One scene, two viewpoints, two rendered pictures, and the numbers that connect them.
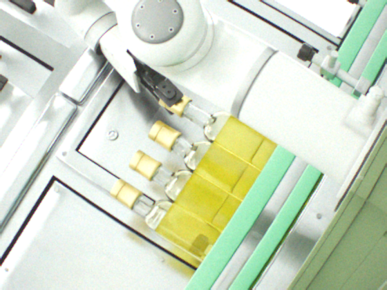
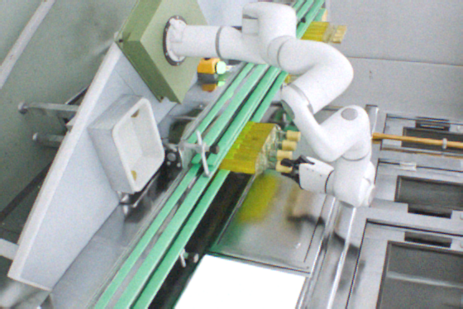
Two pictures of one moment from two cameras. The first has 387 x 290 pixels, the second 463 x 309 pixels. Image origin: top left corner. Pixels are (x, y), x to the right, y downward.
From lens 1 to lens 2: 1.54 m
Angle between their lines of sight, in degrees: 69
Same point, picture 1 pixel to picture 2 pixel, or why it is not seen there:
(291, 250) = (211, 97)
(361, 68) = (185, 190)
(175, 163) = (282, 182)
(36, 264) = not seen: hidden behind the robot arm
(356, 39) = (188, 201)
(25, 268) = not seen: hidden behind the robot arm
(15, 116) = (378, 188)
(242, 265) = (230, 95)
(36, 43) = (387, 215)
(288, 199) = (216, 111)
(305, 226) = (206, 102)
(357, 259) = not seen: outside the picture
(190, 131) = (279, 194)
